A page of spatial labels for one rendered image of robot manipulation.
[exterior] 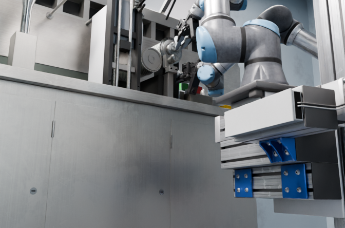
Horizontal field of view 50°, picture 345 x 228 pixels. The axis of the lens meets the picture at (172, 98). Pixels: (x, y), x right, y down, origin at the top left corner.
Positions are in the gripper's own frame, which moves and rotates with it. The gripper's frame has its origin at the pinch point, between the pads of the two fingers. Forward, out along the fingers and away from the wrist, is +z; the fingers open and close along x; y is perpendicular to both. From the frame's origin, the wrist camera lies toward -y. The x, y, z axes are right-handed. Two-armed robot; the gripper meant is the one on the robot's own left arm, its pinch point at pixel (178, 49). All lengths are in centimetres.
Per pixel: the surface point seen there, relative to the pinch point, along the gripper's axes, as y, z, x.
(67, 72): 14, 36, 45
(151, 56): -2.4, 7.2, 14.5
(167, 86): -16.6, 13.7, 7.3
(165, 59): -4.7, 5.5, 8.1
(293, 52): 149, 23, -274
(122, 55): 14.4, 18.9, 20.3
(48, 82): -45, 5, 75
